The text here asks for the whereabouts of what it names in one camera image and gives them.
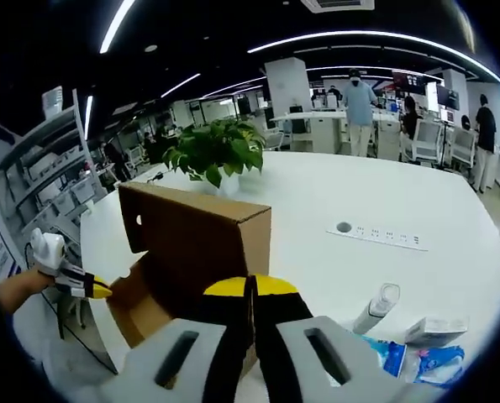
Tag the small white carton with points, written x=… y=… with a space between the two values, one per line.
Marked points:
x=436 y=329

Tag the white table socket strip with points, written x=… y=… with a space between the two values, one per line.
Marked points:
x=380 y=237

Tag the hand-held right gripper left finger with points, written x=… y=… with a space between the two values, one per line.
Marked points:
x=148 y=369

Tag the brown cardboard shoe box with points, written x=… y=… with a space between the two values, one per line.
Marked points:
x=191 y=239

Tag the white pillar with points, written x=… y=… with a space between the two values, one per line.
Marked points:
x=286 y=84

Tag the straight ceiling light strip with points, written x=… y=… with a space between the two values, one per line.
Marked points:
x=115 y=27

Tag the green potted plant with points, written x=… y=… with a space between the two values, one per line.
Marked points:
x=216 y=151

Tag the ceiling air conditioner vent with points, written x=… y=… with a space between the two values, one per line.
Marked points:
x=338 y=4

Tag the short ceiling light strip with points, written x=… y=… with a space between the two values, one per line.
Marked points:
x=181 y=85

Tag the clear capped silver tube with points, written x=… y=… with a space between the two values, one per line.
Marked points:
x=373 y=310

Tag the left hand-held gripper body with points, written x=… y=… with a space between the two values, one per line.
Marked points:
x=50 y=249

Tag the long curved ceiling light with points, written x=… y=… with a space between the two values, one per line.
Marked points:
x=380 y=35

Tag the white office chair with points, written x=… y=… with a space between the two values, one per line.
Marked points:
x=461 y=147
x=426 y=140

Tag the black desk monitor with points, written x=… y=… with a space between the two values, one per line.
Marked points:
x=448 y=97

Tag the white storage bin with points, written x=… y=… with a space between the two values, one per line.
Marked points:
x=53 y=101

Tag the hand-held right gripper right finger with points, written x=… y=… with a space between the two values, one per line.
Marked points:
x=359 y=361

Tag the grey metal shelf rack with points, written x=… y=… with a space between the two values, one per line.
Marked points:
x=43 y=168

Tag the small black pen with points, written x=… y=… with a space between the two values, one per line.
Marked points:
x=157 y=176

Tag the dark wall display screen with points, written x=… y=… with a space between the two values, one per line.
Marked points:
x=409 y=78

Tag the white standing desk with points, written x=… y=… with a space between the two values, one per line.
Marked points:
x=308 y=130

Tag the blue wet wipes soft item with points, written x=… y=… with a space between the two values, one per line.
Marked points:
x=434 y=365

